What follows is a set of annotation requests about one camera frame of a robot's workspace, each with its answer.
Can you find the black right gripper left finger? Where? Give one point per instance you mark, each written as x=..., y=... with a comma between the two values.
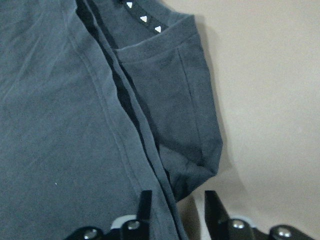
x=144, y=207

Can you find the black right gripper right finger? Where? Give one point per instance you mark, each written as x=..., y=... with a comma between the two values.
x=214, y=211

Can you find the black printed t-shirt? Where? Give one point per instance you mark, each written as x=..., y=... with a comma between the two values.
x=99, y=101

